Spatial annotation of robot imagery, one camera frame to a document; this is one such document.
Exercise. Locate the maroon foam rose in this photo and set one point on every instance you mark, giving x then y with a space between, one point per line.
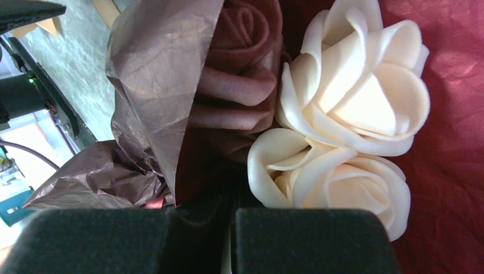
236 95

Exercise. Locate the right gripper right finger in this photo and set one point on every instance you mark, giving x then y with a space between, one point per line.
310 241

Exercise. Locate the teal box in background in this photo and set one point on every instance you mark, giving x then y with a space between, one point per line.
12 210

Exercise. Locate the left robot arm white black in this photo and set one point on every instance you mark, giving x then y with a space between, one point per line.
18 95

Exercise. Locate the maroon paper bouquet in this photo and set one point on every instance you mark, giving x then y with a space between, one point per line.
155 56

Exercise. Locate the tan satin ribbon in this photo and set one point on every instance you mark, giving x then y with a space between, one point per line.
107 9

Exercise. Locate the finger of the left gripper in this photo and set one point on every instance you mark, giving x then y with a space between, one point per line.
16 14

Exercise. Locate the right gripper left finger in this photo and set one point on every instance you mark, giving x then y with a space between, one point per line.
169 240

